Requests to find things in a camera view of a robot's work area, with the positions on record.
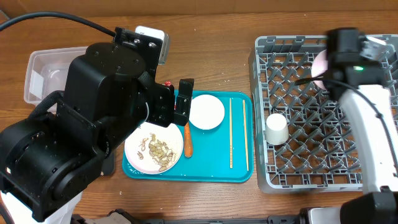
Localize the white plate with peanut shells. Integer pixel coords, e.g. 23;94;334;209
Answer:
124;122;183;174

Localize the orange carrot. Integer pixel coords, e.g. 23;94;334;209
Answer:
184;122;193;158

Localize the black plastic tray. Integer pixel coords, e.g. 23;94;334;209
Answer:
100;150;116;176

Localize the teal serving tray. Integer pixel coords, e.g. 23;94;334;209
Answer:
122;91;254;182

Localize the white cup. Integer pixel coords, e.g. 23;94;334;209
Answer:
265;113;289;145

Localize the pink-rimmed white bowl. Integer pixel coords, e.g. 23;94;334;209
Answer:
311;50;328;78

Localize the clear plastic storage bin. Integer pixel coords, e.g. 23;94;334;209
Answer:
24;47;86;106

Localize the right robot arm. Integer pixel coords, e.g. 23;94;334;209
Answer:
323;28;397;223

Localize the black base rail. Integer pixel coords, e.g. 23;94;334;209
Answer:
70;207;340;224

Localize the grey dishwasher rack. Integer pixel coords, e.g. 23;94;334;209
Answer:
249;34;397;194

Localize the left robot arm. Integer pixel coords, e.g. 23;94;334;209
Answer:
1;43;194;222

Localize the wooden chopstick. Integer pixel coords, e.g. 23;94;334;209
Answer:
242;100;249;172
229;98;233;169

